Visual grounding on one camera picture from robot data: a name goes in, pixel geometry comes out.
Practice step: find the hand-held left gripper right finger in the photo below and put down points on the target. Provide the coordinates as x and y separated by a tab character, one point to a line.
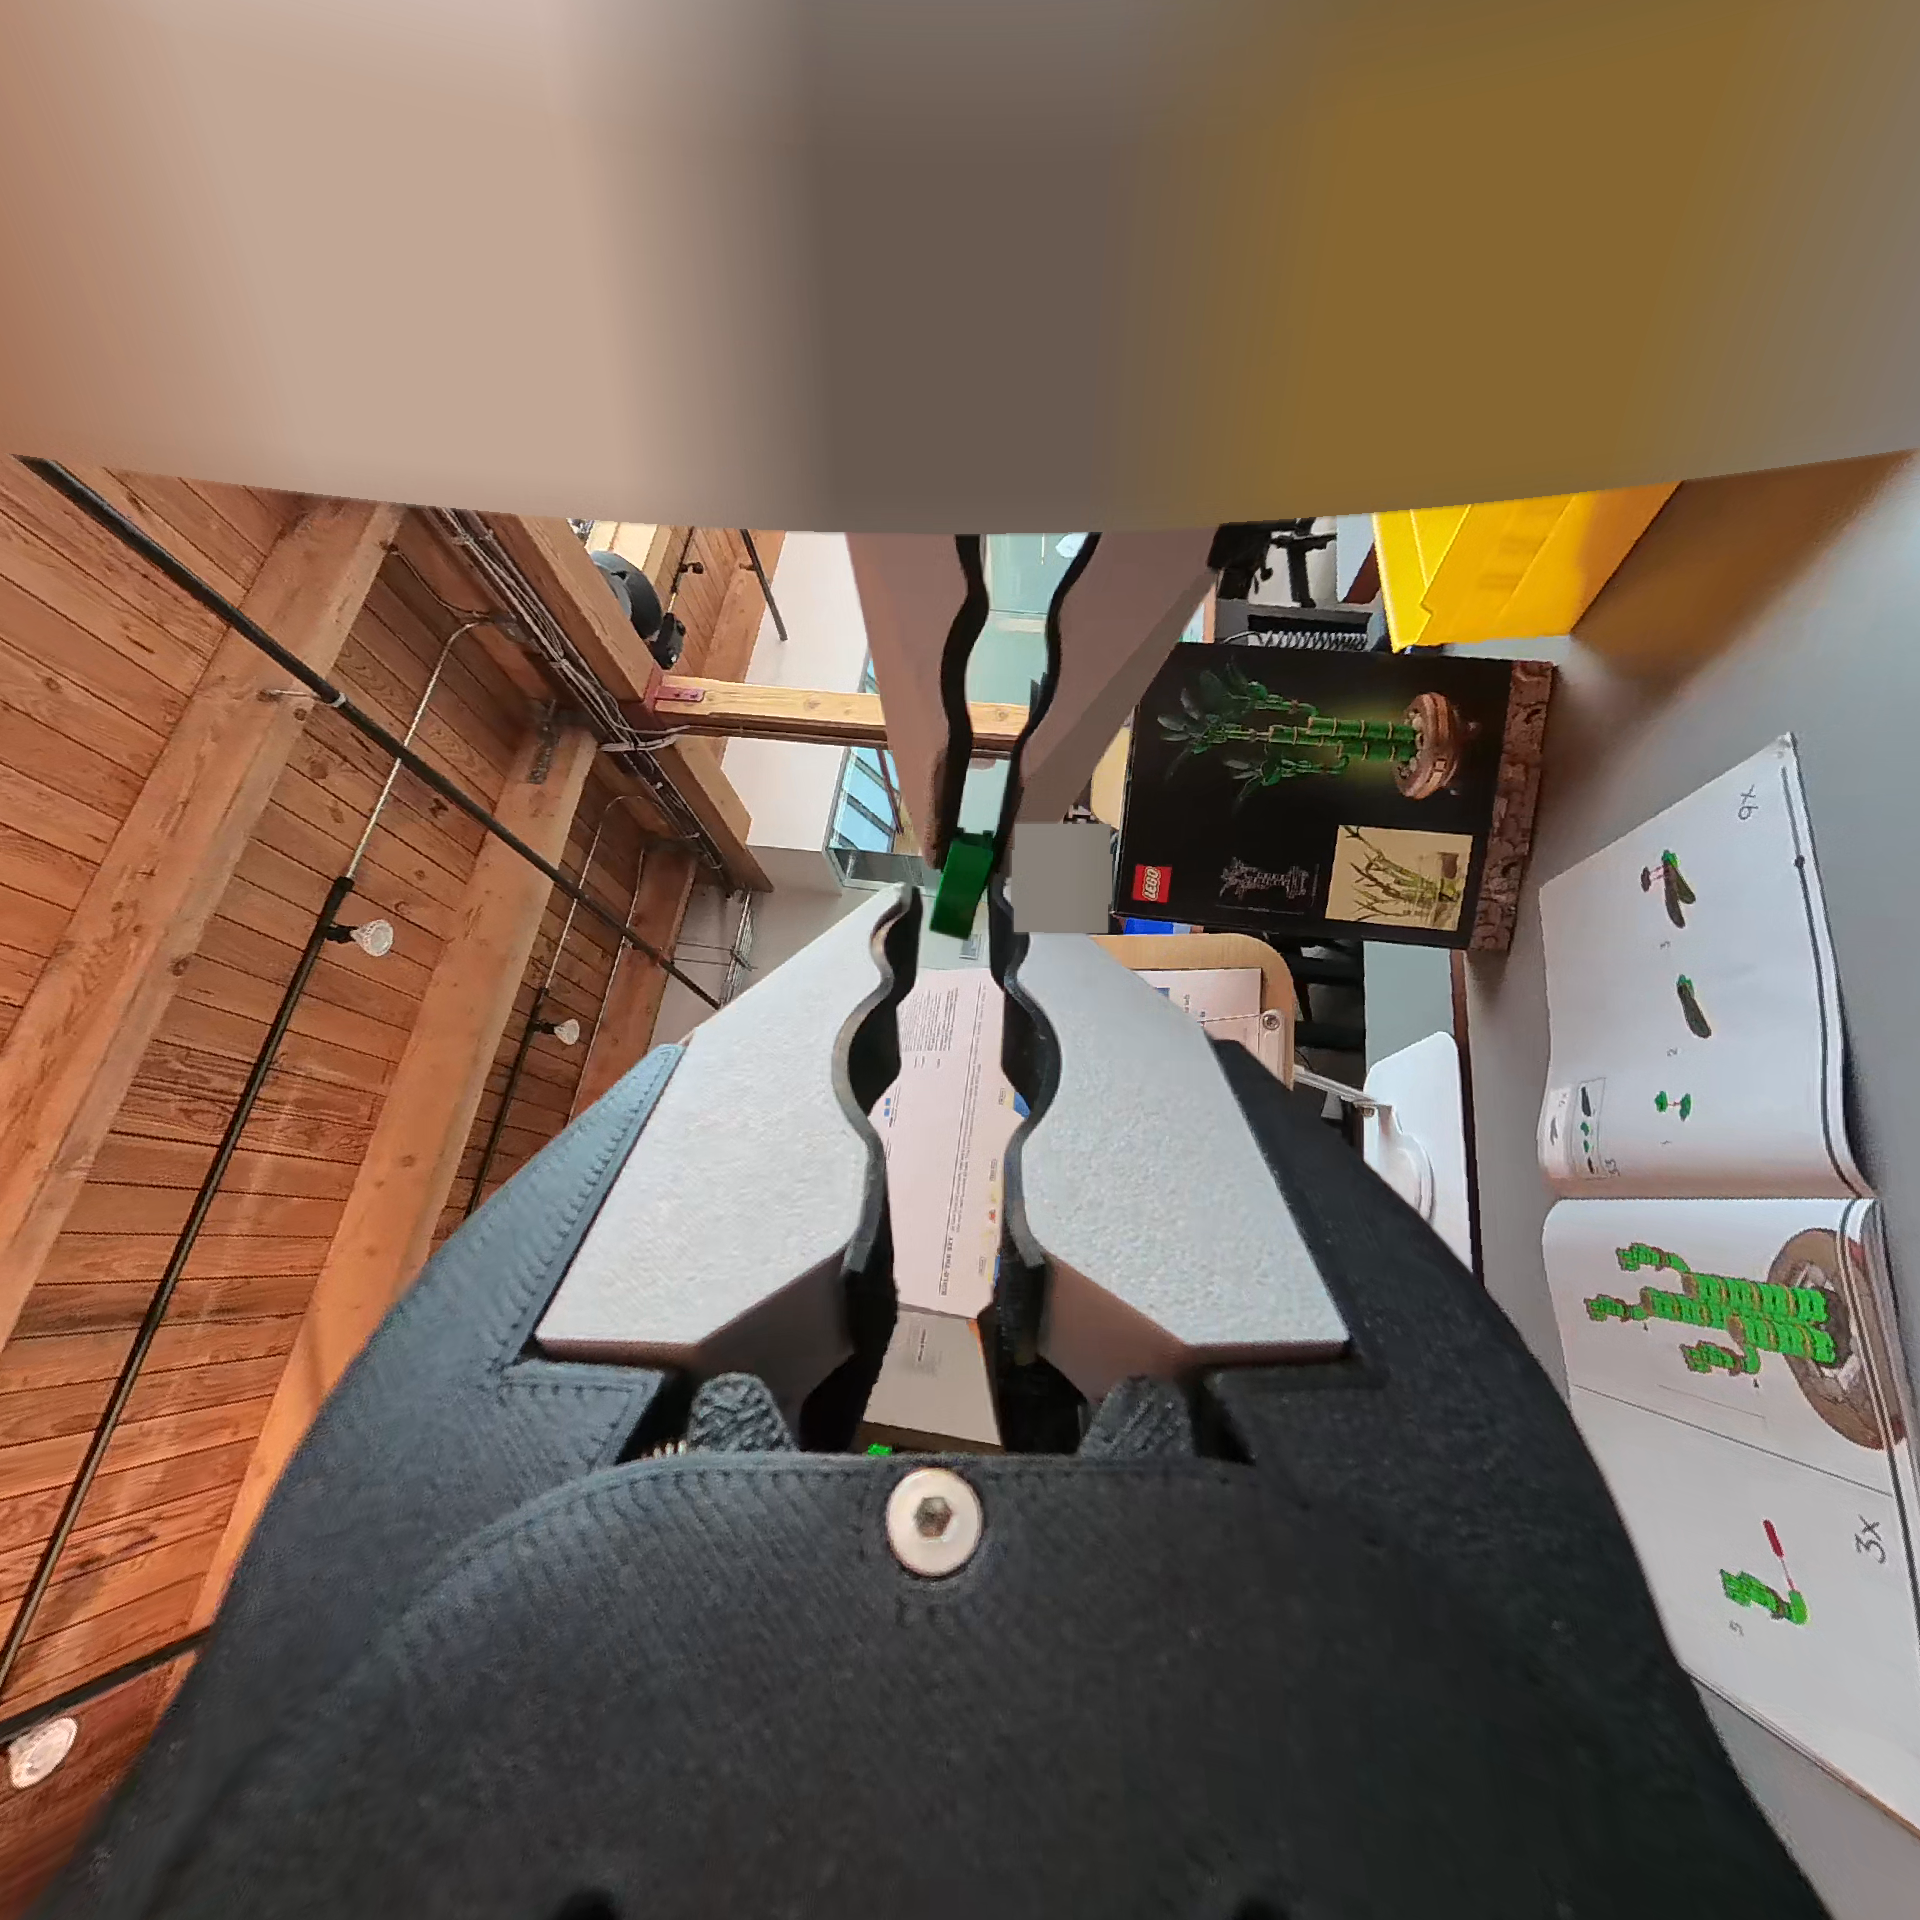
1171	1201

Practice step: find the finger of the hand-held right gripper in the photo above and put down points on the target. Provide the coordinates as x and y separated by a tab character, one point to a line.
907	661
1125	661

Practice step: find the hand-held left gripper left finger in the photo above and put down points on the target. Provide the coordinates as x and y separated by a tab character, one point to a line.
704	1171

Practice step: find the green lego piece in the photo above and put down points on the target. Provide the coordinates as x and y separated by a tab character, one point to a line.
961	885

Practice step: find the black lego box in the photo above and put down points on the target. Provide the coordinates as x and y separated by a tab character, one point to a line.
1320	796

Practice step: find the open lego instruction booklet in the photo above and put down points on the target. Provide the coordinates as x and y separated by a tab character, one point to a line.
1711	1277

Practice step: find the black office chair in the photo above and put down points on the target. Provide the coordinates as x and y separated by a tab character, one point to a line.
1275	564

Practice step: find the wooden chair back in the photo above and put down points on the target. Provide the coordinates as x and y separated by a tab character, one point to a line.
1224	998

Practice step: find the white printed paper sheet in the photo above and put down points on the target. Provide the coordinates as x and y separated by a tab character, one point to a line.
944	1110

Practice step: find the white plastic device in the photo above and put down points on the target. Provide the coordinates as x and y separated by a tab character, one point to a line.
1417	1141

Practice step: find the yellow plastic bin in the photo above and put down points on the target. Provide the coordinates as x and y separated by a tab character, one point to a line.
1499	571

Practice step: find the black lighting track rail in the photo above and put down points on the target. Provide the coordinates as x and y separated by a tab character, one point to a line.
376	735

